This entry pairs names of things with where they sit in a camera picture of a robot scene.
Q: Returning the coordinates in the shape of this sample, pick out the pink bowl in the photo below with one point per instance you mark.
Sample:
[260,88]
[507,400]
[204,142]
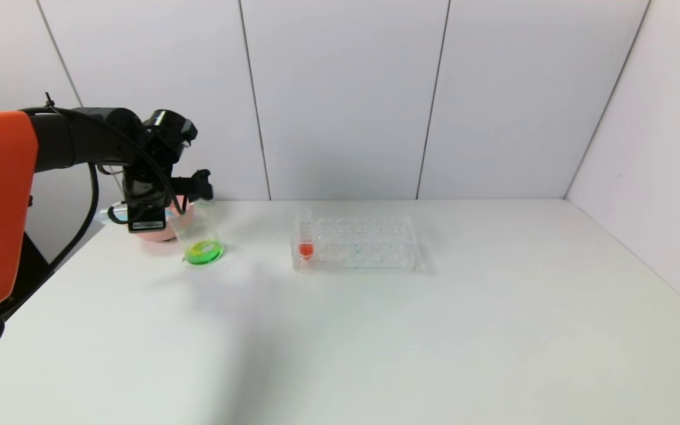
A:
[163,233]

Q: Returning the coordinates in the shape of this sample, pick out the test tube with red liquid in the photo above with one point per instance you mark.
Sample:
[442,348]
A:
[306,251]

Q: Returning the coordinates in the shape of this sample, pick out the clear glass beaker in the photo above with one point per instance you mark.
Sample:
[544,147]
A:
[204,252]

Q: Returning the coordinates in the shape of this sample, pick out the test tube with blue liquid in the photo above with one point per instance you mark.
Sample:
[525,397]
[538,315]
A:
[115,213]

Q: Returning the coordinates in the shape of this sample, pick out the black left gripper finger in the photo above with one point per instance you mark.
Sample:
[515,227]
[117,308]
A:
[146,225]

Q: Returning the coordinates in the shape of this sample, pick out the clear acrylic test tube rack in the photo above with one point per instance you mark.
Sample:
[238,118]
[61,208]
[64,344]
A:
[363,248]

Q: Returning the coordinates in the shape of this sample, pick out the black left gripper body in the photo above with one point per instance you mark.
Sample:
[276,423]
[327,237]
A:
[146,221]

